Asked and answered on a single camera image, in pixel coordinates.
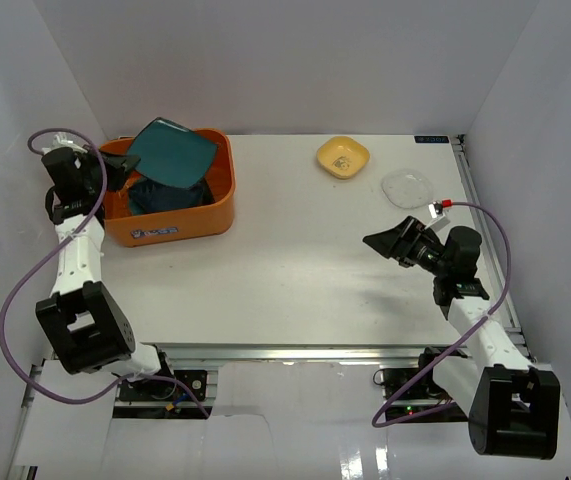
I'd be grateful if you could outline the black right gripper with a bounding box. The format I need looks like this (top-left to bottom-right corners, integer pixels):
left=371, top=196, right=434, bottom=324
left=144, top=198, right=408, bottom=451
left=363, top=217, right=450, bottom=278

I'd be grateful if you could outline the dark blue leaf plate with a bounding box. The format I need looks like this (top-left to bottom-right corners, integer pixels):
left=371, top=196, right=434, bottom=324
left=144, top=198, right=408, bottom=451
left=128, top=179, right=202, bottom=215

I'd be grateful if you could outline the teal square plate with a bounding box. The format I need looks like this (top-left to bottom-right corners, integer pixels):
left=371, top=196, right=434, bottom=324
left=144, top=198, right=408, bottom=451
left=127, top=117, right=217, bottom=189

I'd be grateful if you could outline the clear glass plate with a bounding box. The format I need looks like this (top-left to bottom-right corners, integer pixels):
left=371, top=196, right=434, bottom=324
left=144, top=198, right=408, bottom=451
left=381, top=169, right=434, bottom=210

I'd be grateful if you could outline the yellow square bowl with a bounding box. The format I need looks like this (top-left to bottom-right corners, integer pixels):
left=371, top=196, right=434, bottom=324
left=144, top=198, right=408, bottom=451
left=316, top=136, right=371, bottom=180

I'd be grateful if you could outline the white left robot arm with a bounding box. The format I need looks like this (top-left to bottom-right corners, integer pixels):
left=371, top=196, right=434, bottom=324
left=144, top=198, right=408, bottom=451
left=35, top=146, right=177, bottom=399

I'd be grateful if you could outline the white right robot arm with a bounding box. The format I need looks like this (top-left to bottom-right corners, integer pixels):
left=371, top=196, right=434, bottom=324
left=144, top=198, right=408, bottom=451
left=363, top=216, right=561, bottom=460

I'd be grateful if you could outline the orange plastic bin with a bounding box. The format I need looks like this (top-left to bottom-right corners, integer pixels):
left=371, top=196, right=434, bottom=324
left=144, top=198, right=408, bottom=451
left=103, top=128, right=236, bottom=247

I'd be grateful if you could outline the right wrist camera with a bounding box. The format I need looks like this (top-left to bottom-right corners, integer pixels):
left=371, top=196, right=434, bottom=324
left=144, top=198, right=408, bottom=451
left=425, top=199, right=453, bottom=232

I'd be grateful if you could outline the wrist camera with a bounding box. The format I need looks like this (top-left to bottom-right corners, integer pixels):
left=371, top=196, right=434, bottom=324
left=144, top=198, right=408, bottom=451
left=425, top=199, right=453, bottom=232
left=42, top=131, right=88, bottom=155

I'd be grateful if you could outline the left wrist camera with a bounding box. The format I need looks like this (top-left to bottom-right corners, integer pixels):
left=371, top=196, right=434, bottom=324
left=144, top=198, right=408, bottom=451
left=42, top=131, right=88, bottom=155

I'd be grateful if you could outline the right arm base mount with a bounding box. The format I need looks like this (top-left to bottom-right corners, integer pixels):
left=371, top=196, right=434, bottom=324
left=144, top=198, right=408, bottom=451
left=372, top=367, right=467, bottom=423

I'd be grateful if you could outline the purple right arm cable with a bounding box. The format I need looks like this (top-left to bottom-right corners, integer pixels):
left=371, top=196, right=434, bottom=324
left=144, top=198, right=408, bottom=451
left=371, top=199, right=512, bottom=429

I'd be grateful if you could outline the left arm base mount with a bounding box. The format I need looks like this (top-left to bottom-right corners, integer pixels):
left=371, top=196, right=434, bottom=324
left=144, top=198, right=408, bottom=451
left=117, top=370, right=208, bottom=403

